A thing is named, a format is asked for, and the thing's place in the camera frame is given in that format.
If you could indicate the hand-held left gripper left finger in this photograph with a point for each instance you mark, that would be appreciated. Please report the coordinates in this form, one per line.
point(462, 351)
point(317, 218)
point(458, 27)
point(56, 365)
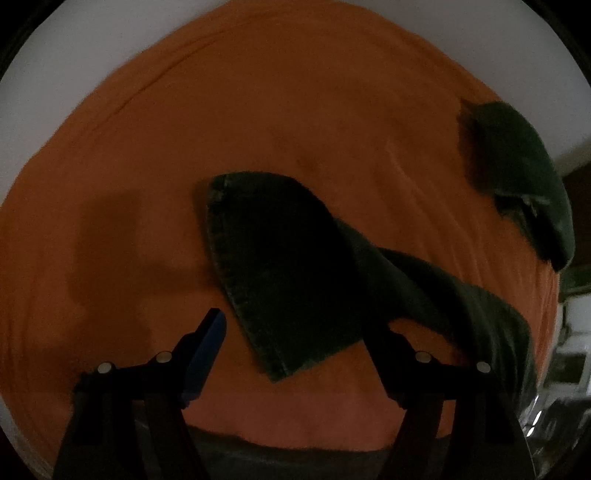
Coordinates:
point(207, 350)

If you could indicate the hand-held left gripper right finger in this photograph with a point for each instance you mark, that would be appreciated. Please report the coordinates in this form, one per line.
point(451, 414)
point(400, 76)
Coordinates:
point(392, 369)

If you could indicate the dark green garment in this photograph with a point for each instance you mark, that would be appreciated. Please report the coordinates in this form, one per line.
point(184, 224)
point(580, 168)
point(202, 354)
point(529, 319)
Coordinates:
point(286, 258)

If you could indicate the folded grey-green clothes pile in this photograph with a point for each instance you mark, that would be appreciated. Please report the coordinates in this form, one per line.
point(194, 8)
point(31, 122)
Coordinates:
point(521, 175)

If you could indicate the orange blanket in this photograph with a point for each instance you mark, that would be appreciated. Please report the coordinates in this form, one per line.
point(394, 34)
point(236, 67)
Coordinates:
point(184, 152)

